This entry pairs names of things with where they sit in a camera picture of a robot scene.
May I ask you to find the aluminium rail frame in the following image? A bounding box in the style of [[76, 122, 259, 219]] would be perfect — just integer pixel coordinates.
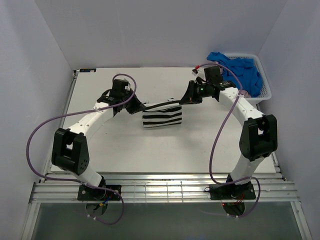
[[31, 67, 299, 204]]

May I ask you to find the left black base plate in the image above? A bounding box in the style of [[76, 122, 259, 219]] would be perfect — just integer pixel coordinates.
[[77, 185, 120, 201]]

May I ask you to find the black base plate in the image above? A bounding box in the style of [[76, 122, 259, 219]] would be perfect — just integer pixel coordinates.
[[204, 182, 256, 200], [77, 185, 120, 201]]

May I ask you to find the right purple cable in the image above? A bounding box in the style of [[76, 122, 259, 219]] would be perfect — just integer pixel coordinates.
[[193, 63, 261, 219]]

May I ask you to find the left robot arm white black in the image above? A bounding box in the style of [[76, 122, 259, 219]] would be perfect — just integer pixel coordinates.
[[51, 79, 145, 200]]

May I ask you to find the black white striped tank top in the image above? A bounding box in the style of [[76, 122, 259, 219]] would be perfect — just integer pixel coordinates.
[[142, 99, 183, 128]]

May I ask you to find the pink garment in basket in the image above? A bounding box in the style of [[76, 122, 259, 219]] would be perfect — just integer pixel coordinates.
[[238, 89, 251, 98]]

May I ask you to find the blue tank top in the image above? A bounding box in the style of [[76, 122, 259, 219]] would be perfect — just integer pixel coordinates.
[[206, 52, 263, 98]]

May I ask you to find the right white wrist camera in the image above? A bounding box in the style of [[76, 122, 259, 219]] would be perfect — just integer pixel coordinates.
[[191, 65, 205, 79]]

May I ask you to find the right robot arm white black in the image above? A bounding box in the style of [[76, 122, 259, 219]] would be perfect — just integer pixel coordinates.
[[179, 66, 278, 200]]

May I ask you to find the blue label sticker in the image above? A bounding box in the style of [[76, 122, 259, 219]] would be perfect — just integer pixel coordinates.
[[79, 68, 97, 73]]

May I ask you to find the purple cable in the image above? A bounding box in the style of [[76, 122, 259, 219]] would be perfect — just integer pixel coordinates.
[[25, 72, 138, 225], [193, 63, 261, 219]]

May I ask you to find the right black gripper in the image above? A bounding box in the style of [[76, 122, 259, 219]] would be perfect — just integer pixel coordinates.
[[179, 80, 212, 105]]

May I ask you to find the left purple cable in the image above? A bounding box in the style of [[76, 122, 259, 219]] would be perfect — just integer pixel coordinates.
[[25, 72, 138, 225]]

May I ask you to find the white plastic basket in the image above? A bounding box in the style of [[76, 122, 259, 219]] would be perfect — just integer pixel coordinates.
[[224, 52, 272, 105]]

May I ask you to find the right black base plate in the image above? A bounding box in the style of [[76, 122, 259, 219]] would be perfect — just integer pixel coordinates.
[[204, 182, 256, 200]]

